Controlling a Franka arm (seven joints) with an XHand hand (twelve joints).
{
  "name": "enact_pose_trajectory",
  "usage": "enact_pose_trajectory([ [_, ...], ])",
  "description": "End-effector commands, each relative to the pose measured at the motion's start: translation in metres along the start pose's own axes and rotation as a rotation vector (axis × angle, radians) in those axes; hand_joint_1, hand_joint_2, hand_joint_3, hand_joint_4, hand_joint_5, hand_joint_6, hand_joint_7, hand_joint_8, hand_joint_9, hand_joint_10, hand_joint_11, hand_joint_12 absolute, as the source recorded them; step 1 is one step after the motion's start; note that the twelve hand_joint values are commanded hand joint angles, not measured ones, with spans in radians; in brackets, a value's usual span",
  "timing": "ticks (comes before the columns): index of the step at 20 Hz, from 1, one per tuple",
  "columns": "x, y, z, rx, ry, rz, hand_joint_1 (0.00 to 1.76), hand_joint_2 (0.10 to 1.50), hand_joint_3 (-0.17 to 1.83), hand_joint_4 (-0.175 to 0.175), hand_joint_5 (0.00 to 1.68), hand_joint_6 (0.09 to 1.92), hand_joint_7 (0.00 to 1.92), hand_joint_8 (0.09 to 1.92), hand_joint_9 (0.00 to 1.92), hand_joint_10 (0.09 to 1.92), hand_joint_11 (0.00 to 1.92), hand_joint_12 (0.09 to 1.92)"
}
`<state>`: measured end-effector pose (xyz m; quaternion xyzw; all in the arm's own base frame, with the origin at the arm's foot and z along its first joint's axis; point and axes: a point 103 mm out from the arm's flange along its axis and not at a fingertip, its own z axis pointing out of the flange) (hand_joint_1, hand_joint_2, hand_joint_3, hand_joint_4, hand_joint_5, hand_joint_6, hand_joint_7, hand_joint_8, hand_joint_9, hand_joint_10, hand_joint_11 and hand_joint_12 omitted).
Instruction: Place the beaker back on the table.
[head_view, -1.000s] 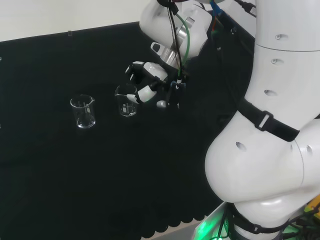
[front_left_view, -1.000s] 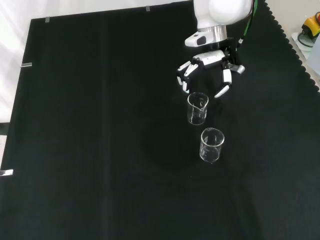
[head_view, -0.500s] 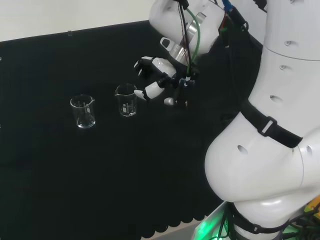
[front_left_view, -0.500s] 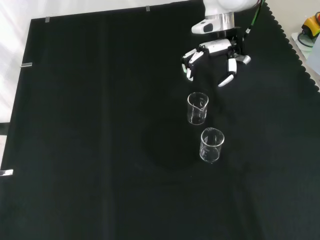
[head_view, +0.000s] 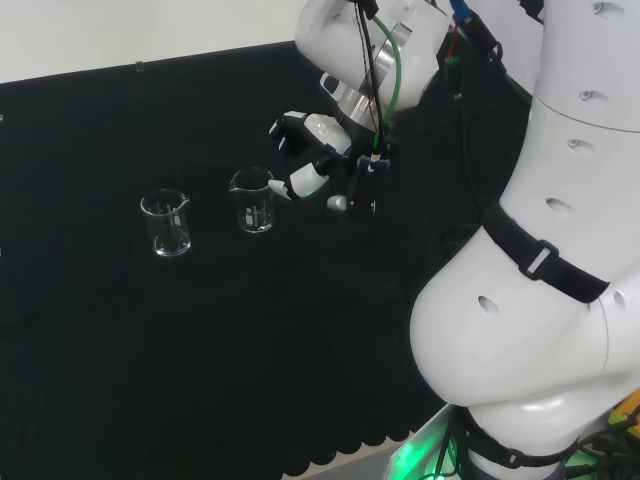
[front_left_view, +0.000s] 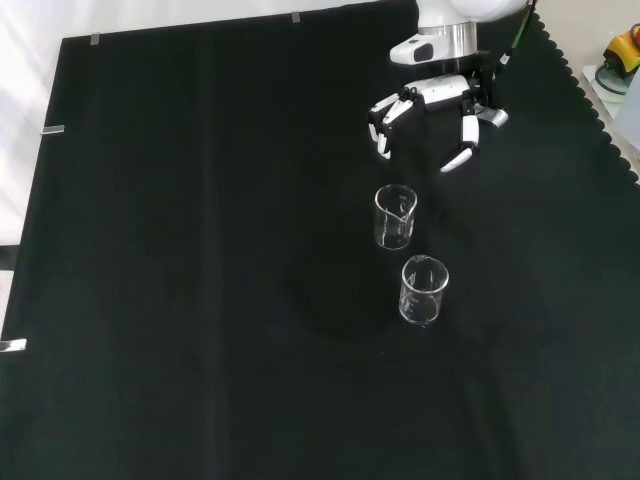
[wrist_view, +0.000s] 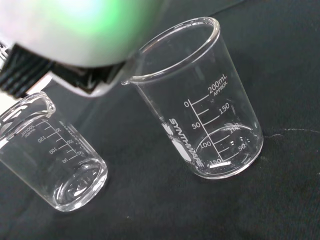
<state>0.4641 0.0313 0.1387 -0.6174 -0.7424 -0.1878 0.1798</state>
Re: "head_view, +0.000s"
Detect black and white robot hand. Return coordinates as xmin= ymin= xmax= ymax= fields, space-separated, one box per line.
xmin=268 ymin=111 xmax=354 ymax=204

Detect small clear glass beaker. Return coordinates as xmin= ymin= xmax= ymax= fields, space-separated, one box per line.
xmin=228 ymin=167 xmax=277 ymax=236

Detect black bench cloth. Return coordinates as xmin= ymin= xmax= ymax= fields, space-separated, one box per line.
xmin=0 ymin=39 xmax=546 ymax=480

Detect pale board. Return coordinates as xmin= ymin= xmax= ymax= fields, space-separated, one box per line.
xmin=385 ymin=401 xmax=481 ymax=480

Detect yellow stop button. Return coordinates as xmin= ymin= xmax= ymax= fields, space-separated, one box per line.
xmin=606 ymin=383 xmax=640 ymax=432

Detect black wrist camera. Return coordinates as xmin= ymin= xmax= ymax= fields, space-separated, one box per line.
xmin=326 ymin=144 xmax=397 ymax=220

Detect black cable bundle with connectors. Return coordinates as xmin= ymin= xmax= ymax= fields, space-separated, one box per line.
xmin=438 ymin=0 xmax=507 ymax=214

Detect tangled black cables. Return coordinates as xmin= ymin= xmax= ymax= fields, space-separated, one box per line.
xmin=562 ymin=418 xmax=640 ymax=480

